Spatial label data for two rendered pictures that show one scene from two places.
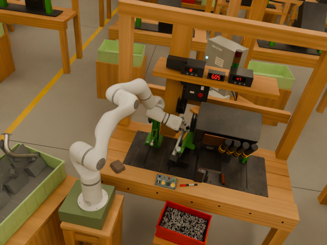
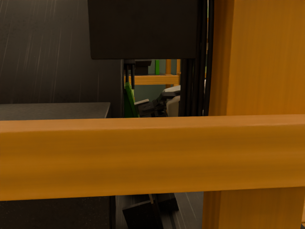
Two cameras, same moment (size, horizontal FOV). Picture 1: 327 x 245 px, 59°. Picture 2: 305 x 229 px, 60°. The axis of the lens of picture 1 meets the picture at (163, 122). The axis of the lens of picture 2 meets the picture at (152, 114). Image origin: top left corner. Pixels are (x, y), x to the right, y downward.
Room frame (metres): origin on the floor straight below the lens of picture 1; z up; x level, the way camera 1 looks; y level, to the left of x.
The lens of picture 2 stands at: (2.35, -0.31, 1.37)
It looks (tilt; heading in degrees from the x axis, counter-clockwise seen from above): 14 degrees down; 167
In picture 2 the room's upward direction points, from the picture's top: straight up
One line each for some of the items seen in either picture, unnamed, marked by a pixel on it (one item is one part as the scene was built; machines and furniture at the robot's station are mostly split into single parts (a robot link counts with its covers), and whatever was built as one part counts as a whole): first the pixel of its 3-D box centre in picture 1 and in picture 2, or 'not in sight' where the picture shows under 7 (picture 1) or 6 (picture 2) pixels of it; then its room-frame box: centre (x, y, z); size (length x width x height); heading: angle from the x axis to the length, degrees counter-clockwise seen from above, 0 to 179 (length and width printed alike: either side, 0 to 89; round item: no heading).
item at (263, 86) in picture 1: (215, 77); not in sight; (1.90, -0.34, 1.52); 0.90 x 0.25 x 0.04; 82
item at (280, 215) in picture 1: (190, 193); not in sight; (1.37, -0.27, 0.83); 1.50 x 0.14 x 0.15; 82
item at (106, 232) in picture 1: (94, 211); not in sight; (1.12, 0.38, 0.83); 0.32 x 0.32 x 0.04; 84
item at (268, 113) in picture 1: (208, 101); (65, 157); (2.01, -0.35, 1.23); 1.30 x 0.05 x 0.09; 82
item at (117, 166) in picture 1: (117, 166); not in sight; (1.46, 0.30, 0.91); 0.10 x 0.08 x 0.03; 43
